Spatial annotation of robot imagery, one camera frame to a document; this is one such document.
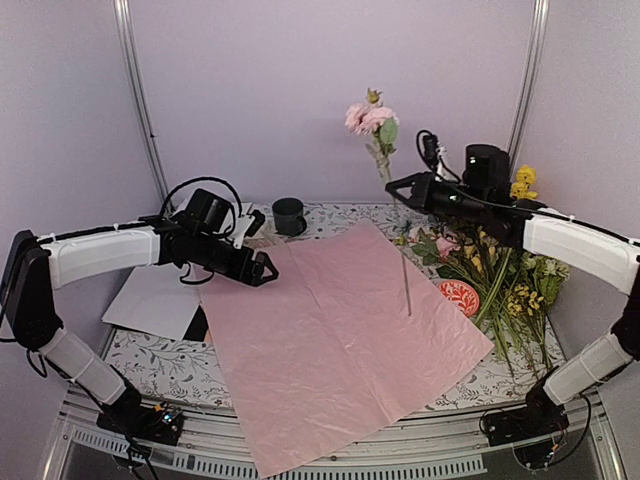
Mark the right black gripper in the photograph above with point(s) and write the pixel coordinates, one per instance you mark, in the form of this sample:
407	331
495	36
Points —
422	198

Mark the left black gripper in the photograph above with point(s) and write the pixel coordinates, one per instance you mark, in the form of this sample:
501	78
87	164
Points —
254	277

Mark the pink rose stem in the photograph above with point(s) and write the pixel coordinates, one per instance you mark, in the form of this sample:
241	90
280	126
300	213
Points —
380	123

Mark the pink wrapping paper sheet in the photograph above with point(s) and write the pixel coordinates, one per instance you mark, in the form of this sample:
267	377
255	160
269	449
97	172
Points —
348	340

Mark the yellow flower stem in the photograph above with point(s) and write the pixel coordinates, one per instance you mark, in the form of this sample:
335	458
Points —
521	188

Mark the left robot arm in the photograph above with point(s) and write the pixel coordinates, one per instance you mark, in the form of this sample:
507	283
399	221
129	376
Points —
38	266

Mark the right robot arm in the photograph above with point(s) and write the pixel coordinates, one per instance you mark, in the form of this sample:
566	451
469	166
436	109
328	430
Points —
602	289

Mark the pile of fake flowers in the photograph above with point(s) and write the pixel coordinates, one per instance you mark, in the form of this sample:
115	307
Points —
517	289

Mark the dark grey mug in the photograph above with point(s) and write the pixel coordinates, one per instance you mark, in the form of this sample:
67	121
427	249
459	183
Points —
288	216

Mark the red patterned bowl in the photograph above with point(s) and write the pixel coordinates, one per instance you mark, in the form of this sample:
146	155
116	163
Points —
462	295

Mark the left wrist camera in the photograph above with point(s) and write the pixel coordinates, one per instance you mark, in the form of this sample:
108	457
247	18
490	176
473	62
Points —
246	226

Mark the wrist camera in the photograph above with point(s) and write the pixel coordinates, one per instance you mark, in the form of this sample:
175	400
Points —
246	226
428	148

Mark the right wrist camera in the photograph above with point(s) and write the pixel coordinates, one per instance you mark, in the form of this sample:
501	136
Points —
428	148

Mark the right aluminium frame post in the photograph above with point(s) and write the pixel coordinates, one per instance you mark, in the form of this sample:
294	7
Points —
531	68

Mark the aluminium frame post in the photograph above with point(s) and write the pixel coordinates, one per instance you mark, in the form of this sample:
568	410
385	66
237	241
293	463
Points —
531	68
126	36

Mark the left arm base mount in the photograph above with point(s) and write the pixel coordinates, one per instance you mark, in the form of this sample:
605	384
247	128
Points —
161	424

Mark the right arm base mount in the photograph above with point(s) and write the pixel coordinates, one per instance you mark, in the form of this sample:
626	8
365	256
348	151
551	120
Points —
533	420

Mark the left aluminium frame post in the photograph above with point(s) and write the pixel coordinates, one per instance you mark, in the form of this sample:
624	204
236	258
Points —
126	36

